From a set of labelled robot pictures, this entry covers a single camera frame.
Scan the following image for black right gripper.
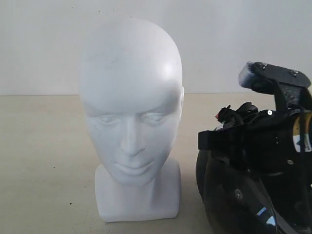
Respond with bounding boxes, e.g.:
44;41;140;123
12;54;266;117
197;80;312;186

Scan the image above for black helmet with visor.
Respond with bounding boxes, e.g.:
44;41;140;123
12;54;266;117
195;102;312;234

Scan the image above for white mannequin head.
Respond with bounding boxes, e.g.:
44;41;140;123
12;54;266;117
79;18;184;222

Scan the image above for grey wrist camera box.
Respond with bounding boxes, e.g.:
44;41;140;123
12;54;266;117
238;61;258;89

